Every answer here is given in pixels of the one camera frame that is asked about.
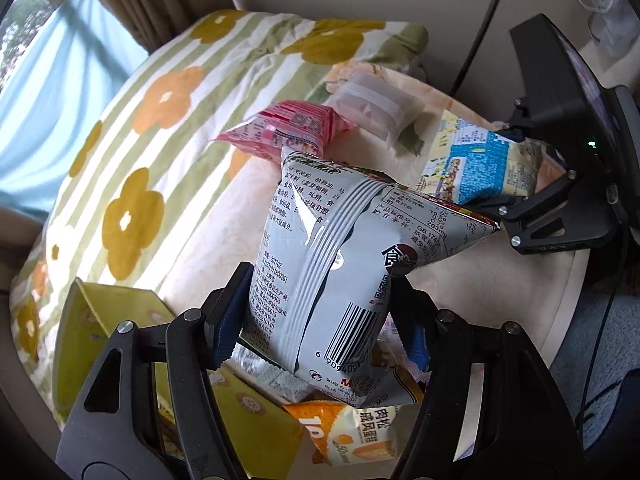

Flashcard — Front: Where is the yellow-green cardboard box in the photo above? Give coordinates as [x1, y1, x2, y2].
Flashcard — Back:
[52, 277, 436, 480]

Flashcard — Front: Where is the blue sheer curtain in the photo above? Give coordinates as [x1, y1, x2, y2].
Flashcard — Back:
[0, 0, 151, 211]

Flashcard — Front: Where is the pale yellow blue snack packet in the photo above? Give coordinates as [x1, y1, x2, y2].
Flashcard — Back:
[419, 110, 551, 206]

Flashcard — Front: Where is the floral striped quilt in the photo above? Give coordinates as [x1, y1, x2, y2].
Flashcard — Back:
[10, 9, 430, 426]

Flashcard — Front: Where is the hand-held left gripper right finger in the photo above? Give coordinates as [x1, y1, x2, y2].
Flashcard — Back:
[387, 276, 586, 480]

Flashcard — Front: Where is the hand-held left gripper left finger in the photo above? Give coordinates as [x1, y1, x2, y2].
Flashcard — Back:
[56, 261, 256, 480]

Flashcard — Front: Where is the grey snack bag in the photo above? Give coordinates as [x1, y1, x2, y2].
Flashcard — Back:
[239, 151, 502, 409]

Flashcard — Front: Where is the white translucent packet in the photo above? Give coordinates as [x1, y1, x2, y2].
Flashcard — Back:
[324, 72, 426, 142]

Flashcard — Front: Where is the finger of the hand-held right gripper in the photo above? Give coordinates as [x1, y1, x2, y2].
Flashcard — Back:
[492, 14, 601, 143]
[469, 169, 618, 256]

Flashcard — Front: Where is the thin black cable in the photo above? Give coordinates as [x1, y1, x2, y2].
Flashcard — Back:
[575, 285, 617, 431]

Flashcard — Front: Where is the pink snack packet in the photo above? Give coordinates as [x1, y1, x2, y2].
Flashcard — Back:
[207, 100, 353, 165]

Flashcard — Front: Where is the brown white snack packet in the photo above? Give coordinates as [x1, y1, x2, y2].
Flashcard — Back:
[370, 340, 432, 406]

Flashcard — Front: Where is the beige curtain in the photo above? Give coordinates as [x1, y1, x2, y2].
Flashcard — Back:
[75, 0, 241, 53]

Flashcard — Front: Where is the orange white snack packet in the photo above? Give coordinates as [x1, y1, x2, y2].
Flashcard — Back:
[282, 402, 401, 466]

